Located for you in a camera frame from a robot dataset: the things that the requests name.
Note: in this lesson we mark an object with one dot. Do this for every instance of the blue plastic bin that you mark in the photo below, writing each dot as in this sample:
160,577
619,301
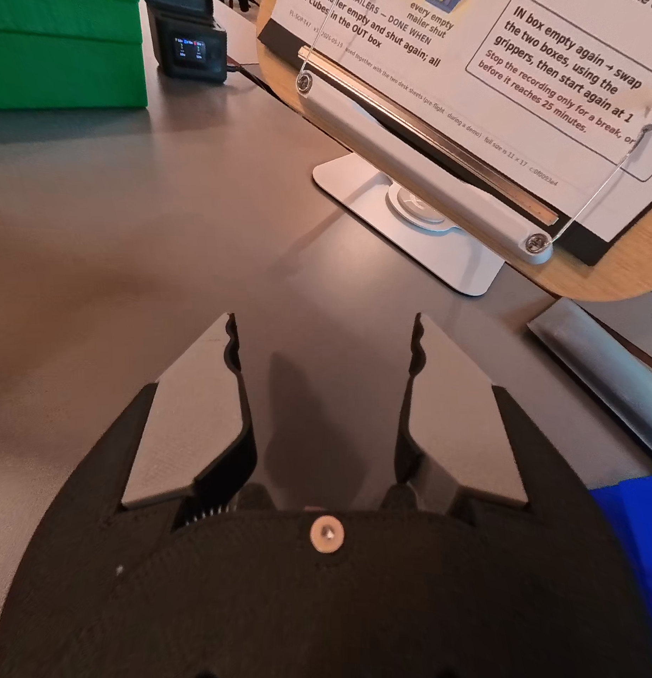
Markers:
644,556

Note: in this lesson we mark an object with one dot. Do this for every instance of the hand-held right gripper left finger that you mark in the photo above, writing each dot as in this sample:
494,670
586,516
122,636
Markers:
193,423

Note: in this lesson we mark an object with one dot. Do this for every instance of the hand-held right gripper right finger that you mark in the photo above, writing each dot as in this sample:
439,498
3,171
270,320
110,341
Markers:
458,423

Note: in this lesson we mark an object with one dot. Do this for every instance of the black device with screen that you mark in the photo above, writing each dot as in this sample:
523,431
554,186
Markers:
162,32

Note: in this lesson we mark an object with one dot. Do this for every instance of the silver metal bar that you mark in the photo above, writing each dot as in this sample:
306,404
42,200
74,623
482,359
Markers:
596,360

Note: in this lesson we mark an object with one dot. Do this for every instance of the printed instruction sheet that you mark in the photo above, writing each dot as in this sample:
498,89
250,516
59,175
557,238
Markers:
516,79

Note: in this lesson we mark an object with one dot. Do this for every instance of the instruction sheet on wooden stand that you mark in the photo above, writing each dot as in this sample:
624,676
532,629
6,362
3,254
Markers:
596,280

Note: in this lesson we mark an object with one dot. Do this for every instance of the green plastic bin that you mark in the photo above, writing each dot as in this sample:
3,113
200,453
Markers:
66,63

